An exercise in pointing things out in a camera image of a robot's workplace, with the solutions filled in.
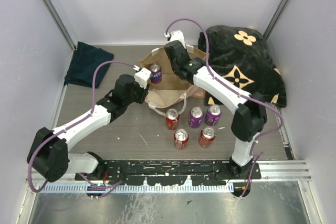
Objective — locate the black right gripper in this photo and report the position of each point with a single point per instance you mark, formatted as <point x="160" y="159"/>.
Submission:
<point x="185" y="50"/>

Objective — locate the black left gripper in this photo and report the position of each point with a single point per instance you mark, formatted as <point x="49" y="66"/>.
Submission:
<point x="144" y="92"/>

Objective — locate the tan burlap canvas bag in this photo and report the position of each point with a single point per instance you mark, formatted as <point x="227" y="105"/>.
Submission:
<point x="171" y="90"/>

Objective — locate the purple Fanta can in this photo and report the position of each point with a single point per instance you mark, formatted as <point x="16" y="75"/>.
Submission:
<point x="156" y="73"/>
<point x="196" y="117"/>
<point x="213" y="115"/>

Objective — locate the red Coke can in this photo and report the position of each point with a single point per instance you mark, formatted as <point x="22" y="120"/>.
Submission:
<point x="181" y="138"/>
<point x="207" y="136"/>
<point x="172" y="117"/>

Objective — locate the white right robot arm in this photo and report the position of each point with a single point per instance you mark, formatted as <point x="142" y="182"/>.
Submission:
<point x="249" y="113"/>

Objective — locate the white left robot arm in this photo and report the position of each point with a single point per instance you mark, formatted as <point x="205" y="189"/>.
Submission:
<point x="50" y="152"/>

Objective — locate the dark navy folded cloth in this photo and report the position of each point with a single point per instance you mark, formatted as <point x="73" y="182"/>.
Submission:
<point x="86" y="58"/>

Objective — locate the black floral plush blanket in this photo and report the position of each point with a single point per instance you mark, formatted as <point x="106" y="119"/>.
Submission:
<point x="241" y="56"/>

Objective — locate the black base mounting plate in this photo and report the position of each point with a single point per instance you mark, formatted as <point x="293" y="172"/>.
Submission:
<point x="168" y="172"/>

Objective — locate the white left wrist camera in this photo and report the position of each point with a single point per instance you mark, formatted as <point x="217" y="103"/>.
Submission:
<point x="141" y="76"/>

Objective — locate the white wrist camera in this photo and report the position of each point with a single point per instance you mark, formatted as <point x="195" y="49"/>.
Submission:
<point x="141" y="76"/>
<point x="175" y="36"/>

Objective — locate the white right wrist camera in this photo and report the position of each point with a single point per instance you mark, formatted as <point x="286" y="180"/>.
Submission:
<point x="175" y="36"/>

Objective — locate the aluminium frame rail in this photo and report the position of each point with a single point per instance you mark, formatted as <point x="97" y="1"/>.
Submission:
<point x="61" y="21"/>

